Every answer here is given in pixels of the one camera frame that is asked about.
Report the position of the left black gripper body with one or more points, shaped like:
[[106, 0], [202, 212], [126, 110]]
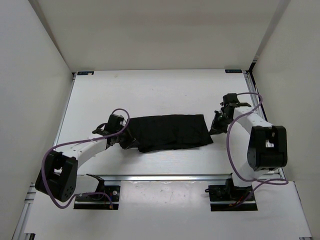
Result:
[[124, 138]]

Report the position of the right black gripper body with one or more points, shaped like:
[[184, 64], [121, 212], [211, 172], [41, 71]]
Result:
[[220, 123]]

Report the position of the black pleated skirt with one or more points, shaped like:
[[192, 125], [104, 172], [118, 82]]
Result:
[[169, 132]]

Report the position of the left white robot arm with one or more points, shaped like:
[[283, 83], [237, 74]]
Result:
[[58, 174]]

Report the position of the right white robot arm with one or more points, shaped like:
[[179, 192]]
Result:
[[267, 146]]

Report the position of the right blue corner label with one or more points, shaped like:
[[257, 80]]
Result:
[[233, 71]]

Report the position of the blue corner label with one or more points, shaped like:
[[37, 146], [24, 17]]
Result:
[[85, 73], [233, 71]]

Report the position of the left blue corner label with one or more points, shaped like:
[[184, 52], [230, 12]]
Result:
[[85, 73]]

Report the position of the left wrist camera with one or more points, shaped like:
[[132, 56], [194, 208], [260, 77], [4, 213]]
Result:
[[112, 126]]

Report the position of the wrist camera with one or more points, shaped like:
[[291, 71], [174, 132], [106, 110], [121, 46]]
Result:
[[231, 100], [112, 126]]

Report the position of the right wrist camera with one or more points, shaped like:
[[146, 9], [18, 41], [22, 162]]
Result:
[[231, 100]]

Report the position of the right aluminium frame rail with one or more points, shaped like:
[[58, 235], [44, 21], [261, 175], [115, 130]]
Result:
[[252, 87]]

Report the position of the aluminium frame rail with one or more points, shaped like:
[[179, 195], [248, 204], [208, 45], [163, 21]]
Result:
[[252, 87], [160, 178]]

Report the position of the front aluminium frame rail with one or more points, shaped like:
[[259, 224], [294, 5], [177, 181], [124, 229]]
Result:
[[160, 178]]

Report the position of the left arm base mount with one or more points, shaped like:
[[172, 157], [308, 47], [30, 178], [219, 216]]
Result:
[[100, 201]]

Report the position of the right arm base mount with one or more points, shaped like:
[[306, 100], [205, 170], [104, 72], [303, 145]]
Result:
[[229, 198]]

